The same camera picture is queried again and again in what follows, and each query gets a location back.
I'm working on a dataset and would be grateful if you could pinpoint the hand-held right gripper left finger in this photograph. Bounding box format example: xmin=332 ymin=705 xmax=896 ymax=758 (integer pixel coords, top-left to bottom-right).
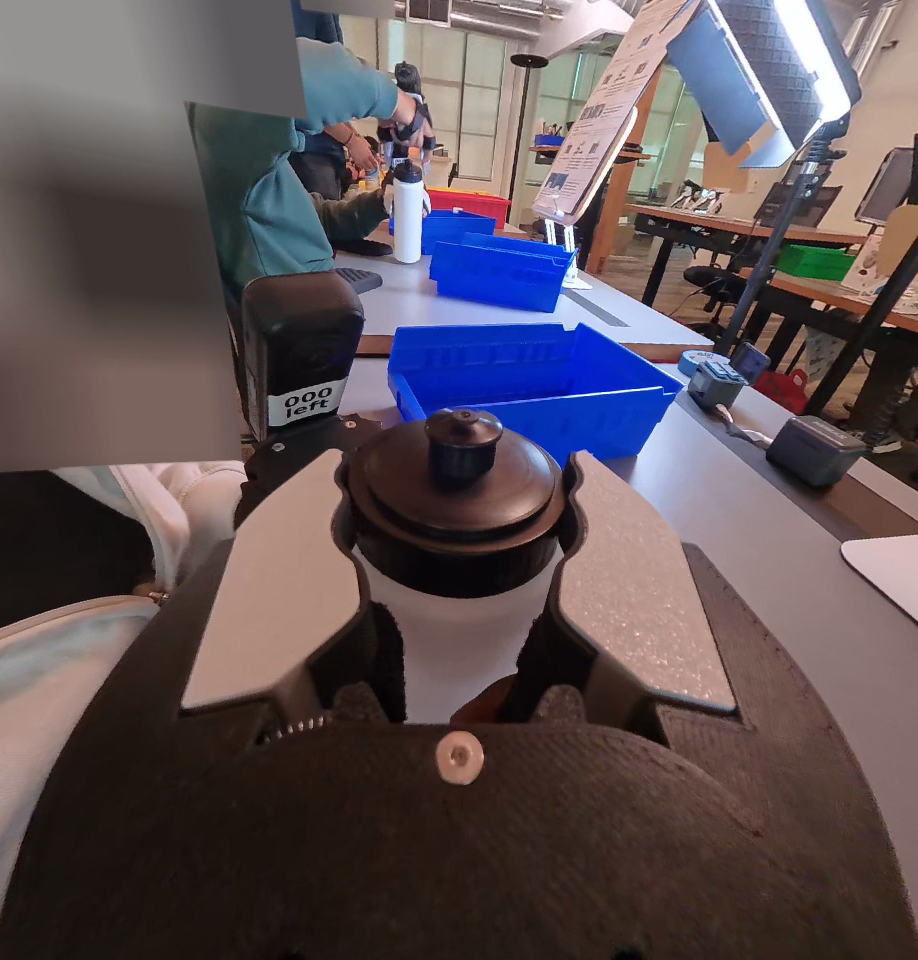
xmin=180 ymin=447 xmax=407 ymax=740

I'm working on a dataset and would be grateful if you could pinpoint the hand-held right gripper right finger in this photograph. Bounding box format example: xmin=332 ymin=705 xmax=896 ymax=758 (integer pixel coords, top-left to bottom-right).
xmin=496 ymin=450 xmax=739 ymax=732

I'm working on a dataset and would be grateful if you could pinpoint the white plastic bottle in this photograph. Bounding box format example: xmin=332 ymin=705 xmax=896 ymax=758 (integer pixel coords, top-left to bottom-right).
xmin=357 ymin=543 xmax=561 ymax=725

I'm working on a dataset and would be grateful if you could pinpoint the black bottle lid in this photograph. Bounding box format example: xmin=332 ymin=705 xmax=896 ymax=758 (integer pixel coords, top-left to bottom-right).
xmin=345 ymin=408 xmax=565 ymax=600

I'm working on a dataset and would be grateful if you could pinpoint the blue plastic bin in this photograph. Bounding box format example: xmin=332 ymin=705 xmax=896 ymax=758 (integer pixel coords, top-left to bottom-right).
xmin=421 ymin=208 xmax=497 ymax=256
xmin=429 ymin=231 xmax=577 ymax=314
xmin=387 ymin=322 xmax=685 ymax=470

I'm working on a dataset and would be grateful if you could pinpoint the person's left forearm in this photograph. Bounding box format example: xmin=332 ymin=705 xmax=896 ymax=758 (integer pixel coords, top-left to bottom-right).
xmin=50 ymin=461 xmax=250 ymax=594

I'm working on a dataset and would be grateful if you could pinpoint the person's right hand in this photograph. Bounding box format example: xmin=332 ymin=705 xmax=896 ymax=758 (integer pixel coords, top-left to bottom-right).
xmin=450 ymin=673 xmax=518 ymax=725

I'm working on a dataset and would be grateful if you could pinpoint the red plastic bin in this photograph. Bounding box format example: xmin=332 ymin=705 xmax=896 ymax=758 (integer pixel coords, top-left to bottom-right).
xmin=426 ymin=187 xmax=512 ymax=228

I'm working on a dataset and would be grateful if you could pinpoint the dark grey case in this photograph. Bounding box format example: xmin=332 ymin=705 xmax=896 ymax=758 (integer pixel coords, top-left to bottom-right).
xmin=765 ymin=416 xmax=870 ymax=489

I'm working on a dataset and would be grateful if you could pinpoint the grey charger case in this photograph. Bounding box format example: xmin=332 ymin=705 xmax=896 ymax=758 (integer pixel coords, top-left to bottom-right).
xmin=687 ymin=342 xmax=772 ymax=411

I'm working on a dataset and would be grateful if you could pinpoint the red basket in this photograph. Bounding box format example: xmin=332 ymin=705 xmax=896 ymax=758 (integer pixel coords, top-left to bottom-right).
xmin=753 ymin=367 xmax=810 ymax=415

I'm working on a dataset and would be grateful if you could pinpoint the white board stand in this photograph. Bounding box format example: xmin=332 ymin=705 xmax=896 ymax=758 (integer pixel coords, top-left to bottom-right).
xmin=545 ymin=217 xmax=591 ymax=290
xmin=840 ymin=534 xmax=918 ymax=642

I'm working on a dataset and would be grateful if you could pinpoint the black floor lamp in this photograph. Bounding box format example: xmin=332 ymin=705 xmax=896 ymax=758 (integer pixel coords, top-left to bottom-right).
xmin=510 ymin=54 xmax=551 ymax=226

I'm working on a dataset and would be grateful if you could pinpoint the wooden pillar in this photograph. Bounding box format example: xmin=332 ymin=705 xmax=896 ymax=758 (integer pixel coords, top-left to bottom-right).
xmin=585 ymin=67 xmax=662 ymax=275

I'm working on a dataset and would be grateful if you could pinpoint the printed instruction board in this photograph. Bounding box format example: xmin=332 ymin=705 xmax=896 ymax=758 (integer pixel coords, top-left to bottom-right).
xmin=532 ymin=0 xmax=703 ymax=225

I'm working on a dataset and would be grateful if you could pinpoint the black light stand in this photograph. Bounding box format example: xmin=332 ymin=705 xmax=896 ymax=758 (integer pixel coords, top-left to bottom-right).
xmin=714 ymin=120 xmax=853 ymax=357

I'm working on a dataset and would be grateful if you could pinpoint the black tripod leg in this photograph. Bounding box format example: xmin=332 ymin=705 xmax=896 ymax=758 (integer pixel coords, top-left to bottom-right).
xmin=804 ymin=210 xmax=918 ymax=417

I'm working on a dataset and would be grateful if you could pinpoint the wooden top desk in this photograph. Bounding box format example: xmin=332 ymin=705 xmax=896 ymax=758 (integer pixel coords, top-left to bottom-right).
xmin=625 ymin=202 xmax=868 ymax=331
xmin=770 ymin=270 xmax=918 ymax=421

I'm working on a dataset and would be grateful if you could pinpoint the green plastic bin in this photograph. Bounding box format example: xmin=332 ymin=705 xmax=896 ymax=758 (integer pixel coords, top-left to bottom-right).
xmin=775 ymin=243 xmax=859 ymax=279

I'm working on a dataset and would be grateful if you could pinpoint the black monitor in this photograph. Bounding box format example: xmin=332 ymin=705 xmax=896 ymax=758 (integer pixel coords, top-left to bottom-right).
xmin=755 ymin=183 xmax=844 ymax=230

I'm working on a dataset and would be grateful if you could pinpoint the grey tablet screen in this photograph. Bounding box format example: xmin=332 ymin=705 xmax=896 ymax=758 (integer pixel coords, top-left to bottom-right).
xmin=855 ymin=146 xmax=917 ymax=226

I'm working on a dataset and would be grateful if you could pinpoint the studio light panel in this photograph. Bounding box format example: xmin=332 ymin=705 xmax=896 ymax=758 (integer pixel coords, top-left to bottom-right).
xmin=665 ymin=0 xmax=863 ymax=168

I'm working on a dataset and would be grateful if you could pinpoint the white cable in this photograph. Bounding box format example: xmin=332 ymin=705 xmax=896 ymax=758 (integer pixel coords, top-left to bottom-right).
xmin=716 ymin=403 xmax=773 ymax=451

